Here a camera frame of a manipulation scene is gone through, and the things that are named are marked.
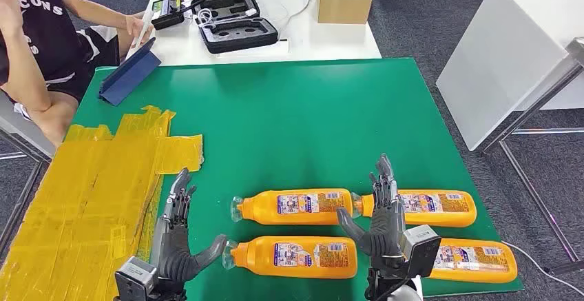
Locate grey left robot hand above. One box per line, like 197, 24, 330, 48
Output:
150, 167, 228, 286

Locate person's left hand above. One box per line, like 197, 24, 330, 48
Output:
125, 13, 155, 44

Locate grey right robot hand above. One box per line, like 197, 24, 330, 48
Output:
336, 154, 407, 275

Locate handheld tablet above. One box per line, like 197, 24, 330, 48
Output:
125, 9, 154, 60

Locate orange Tide detergent bottle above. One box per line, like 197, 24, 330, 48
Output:
351, 190, 478, 228
428, 238, 519, 284
230, 188, 355, 226
222, 236, 358, 280

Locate black handheld device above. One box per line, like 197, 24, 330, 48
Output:
151, 0, 204, 31

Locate blue folio case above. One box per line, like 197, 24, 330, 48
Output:
98, 37, 162, 107

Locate person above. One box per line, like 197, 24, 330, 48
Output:
0, 0, 156, 147

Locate black foam-lined case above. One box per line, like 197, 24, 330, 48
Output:
191, 0, 279, 55

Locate yellow tape sheet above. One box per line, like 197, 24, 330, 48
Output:
0, 105, 205, 301

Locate green table mat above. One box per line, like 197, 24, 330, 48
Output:
68, 58, 525, 301

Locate white desk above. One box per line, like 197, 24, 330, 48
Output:
145, 0, 382, 67

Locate large white table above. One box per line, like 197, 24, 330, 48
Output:
435, 0, 584, 152

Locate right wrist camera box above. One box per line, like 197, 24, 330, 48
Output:
399, 225, 442, 279

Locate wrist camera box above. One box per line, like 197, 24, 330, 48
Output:
114, 256, 160, 301
399, 225, 442, 279

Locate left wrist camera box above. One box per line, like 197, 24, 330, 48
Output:
114, 256, 160, 301

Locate coiled white charging cable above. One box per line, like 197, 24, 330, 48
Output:
197, 8, 259, 28

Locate thin white cable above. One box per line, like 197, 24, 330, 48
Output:
277, 0, 318, 40

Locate long white cable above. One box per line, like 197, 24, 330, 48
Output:
501, 240, 584, 296

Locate steel table frame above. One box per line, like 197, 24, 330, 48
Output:
481, 37, 584, 276

